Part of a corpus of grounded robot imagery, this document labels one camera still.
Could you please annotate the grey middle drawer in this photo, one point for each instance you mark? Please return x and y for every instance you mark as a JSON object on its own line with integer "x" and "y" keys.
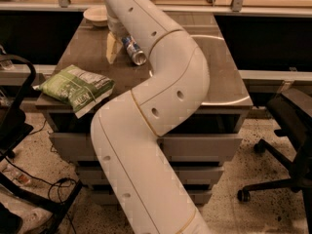
{"x": 187, "y": 175}

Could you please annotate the white paper bowl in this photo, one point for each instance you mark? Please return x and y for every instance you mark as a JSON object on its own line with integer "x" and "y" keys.
{"x": 97, "y": 15}

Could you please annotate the black chair left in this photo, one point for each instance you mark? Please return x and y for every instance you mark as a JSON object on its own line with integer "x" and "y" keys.
{"x": 13, "y": 130}

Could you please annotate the grey drawer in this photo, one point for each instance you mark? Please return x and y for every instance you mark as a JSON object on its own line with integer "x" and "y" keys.
{"x": 187, "y": 175}
{"x": 199, "y": 197}
{"x": 176, "y": 147}

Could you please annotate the grey top drawer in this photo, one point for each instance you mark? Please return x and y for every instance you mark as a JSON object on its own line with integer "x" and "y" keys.
{"x": 176, "y": 147}

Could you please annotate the blue silver redbull can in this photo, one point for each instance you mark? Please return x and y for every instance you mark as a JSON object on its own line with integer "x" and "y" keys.
{"x": 134, "y": 51}

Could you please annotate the grey bottom drawer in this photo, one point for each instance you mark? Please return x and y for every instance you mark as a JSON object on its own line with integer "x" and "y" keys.
{"x": 199, "y": 197}

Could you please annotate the green chip bag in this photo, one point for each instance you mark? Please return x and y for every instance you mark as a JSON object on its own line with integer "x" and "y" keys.
{"x": 80, "y": 89}

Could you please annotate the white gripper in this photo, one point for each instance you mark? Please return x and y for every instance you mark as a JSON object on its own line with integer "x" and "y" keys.
{"x": 114, "y": 25}

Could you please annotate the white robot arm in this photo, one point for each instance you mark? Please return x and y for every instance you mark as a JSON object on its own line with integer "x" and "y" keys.
{"x": 126, "y": 129}

